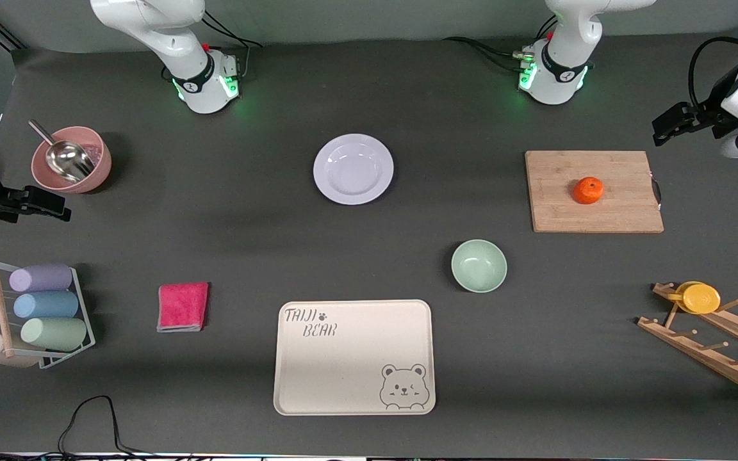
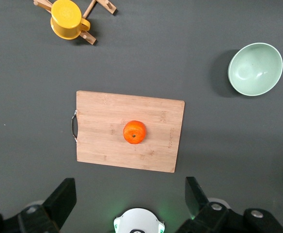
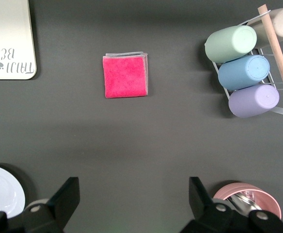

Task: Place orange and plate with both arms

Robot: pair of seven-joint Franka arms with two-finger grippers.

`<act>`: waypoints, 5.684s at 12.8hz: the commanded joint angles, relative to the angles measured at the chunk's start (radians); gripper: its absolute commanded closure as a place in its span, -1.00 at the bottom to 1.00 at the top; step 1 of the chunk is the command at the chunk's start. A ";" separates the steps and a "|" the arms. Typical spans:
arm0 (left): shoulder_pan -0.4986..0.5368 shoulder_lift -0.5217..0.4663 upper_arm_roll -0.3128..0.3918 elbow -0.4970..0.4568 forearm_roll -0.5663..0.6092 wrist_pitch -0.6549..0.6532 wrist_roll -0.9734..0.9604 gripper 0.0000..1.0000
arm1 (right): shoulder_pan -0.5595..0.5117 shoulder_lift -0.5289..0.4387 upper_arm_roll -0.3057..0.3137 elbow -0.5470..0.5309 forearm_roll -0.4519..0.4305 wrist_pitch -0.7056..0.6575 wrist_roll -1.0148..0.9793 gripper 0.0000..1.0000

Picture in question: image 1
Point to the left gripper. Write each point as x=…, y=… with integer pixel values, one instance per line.
x=706, y=118

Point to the orange fruit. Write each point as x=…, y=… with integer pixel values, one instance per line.
x=588, y=191

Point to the white round plate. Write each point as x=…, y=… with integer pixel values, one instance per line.
x=353, y=169

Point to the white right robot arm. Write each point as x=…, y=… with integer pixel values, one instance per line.
x=170, y=38

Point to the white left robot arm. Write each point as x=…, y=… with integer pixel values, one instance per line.
x=564, y=57

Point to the metal scoop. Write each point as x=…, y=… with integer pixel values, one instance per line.
x=68, y=160

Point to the pink bowl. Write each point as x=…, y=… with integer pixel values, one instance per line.
x=97, y=176

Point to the purple cup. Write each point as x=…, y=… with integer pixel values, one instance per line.
x=41, y=278

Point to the blue cup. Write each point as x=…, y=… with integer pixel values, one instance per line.
x=46, y=305

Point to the wooden rod of cup rack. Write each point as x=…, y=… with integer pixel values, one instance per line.
x=1, y=307

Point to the green cup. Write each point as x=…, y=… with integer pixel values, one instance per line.
x=54, y=334

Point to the wooden cutting board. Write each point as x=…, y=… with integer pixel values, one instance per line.
x=555, y=211

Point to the yellow cup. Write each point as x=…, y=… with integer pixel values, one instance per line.
x=701, y=298

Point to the pink folded cloth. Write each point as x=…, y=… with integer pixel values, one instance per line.
x=182, y=307

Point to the wooden peg drying rack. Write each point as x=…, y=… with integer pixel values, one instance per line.
x=708, y=358

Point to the light green bowl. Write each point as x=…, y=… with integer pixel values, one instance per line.
x=478, y=266

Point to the cream tray with bear print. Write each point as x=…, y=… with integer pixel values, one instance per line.
x=350, y=365

